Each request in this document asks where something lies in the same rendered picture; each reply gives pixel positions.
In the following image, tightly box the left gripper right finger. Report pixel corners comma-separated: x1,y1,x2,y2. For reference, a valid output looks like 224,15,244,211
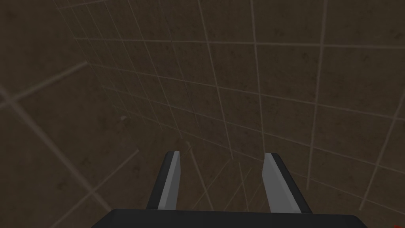
261,152,313,214

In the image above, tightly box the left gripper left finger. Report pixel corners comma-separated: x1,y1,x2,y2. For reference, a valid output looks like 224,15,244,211
146,150,181,211

